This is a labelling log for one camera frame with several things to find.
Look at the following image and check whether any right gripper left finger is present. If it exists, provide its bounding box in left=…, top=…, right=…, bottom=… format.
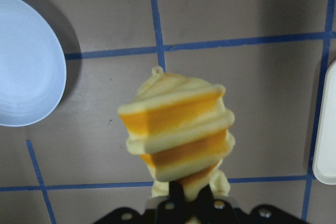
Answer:
left=169, top=181, right=185, bottom=206

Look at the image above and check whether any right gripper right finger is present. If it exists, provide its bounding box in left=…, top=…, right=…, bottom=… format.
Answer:
left=196, top=184, right=213, bottom=208

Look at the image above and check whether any yellow bread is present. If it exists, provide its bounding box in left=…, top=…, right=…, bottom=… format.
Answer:
left=117, top=66, right=236, bottom=224

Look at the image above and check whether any blue plate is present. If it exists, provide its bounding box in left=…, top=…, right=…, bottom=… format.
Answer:
left=1, top=0, right=67, bottom=127

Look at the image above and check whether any cream white tray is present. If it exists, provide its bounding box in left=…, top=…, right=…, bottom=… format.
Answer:
left=313, top=61, right=335, bottom=185

